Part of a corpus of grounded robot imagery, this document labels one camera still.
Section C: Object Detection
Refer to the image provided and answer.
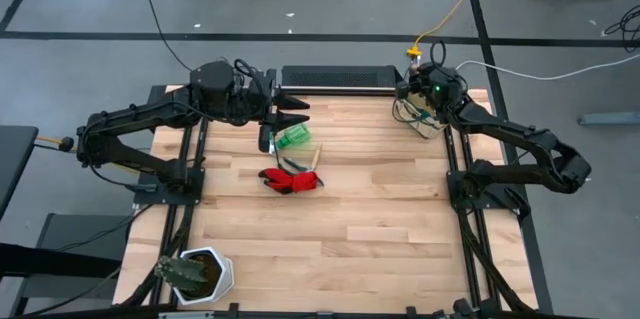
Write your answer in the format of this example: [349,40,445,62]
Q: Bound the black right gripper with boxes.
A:
[399,64,469,110]

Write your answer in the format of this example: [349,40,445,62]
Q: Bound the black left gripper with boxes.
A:
[234,69,311,153]

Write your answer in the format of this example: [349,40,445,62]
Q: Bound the green plastic spray bottle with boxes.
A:
[269,123,312,151]

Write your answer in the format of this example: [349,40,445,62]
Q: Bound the teal-handled pruning shears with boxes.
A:
[272,148,312,176]

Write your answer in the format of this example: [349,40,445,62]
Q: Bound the wooden-handled garden hand tool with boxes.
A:
[308,142,324,174]

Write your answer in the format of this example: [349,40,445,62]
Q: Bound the white hexagonal plant pot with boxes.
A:
[172,246,235,306]

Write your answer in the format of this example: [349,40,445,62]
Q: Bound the grey desk leg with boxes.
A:
[577,111,640,127]

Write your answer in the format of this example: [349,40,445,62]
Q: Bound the green cactus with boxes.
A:
[154,254,209,296]

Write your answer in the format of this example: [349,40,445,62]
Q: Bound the black side desk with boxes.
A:
[0,125,40,220]

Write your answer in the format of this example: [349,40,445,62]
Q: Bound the white cable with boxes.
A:
[454,53,640,82]

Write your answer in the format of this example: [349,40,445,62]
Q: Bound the black cable coil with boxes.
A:
[603,4,640,53]

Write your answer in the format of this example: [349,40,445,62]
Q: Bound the black aluminium table frame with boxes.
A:
[112,83,556,319]

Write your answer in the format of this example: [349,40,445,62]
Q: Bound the yellow cable with black knob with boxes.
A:
[34,134,151,170]

